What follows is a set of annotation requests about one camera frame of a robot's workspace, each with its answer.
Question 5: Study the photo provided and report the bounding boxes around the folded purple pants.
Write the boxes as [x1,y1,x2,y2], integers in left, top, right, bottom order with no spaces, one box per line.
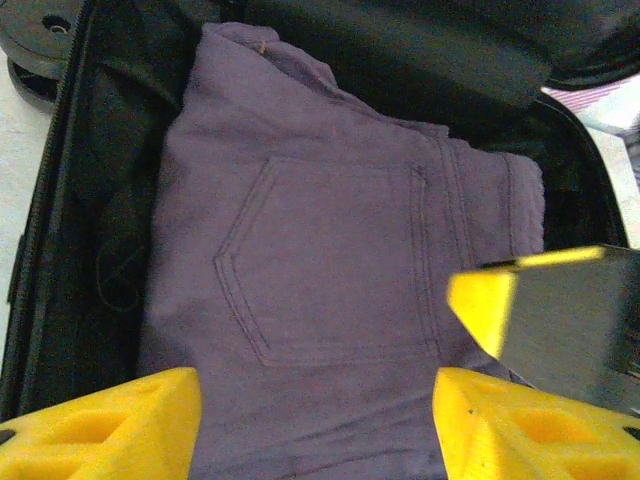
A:
[135,22,547,480]

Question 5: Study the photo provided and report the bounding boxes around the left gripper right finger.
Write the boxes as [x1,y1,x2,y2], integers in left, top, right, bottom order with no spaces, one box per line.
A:
[432,367,640,480]

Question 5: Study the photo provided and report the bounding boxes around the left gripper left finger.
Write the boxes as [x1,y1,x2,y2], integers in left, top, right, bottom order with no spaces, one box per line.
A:
[0,366,204,480]

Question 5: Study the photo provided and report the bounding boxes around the teal hard-shell suitcase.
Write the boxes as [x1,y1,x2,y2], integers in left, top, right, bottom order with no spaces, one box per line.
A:
[0,0,640,419]

